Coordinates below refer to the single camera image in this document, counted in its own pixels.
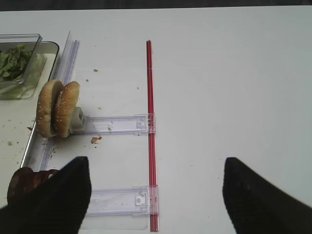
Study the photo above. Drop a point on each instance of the brown meat patty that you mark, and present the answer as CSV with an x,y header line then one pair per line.
x,y
20,183
42,176

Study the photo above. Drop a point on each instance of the white pusher block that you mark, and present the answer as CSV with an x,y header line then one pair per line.
x,y
78,121

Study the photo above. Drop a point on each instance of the red rail right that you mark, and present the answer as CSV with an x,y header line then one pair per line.
x,y
151,134

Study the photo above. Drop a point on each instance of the brown meat patty outer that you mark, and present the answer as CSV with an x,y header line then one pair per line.
x,y
20,183

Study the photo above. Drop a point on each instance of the sesame bun half outer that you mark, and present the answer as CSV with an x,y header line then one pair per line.
x,y
45,107

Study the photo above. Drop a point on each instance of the clear pusher track lower right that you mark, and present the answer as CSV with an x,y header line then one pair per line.
x,y
142,200

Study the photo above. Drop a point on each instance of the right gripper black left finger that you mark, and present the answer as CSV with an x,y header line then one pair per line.
x,y
57,206

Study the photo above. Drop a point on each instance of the clear pusher track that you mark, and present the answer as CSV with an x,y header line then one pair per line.
x,y
142,200
134,125

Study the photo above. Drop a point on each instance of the sesame bun half inner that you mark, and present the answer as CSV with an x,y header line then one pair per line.
x,y
64,107

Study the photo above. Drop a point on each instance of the sesame bun half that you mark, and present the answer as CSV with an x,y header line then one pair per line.
x,y
64,107
45,107

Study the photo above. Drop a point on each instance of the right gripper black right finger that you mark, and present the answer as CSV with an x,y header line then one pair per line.
x,y
255,206

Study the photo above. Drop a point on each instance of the clear pusher track upper right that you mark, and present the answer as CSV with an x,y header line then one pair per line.
x,y
134,125

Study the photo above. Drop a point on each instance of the clear plastic lettuce container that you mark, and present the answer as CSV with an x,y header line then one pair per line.
x,y
23,87

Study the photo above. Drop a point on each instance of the brown meat patty inner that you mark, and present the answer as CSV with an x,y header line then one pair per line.
x,y
42,176

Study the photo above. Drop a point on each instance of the white metal tray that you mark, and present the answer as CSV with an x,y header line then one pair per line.
x,y
17,116

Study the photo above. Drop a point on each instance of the green lettuce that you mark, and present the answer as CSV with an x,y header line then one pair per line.
x,y
13,62

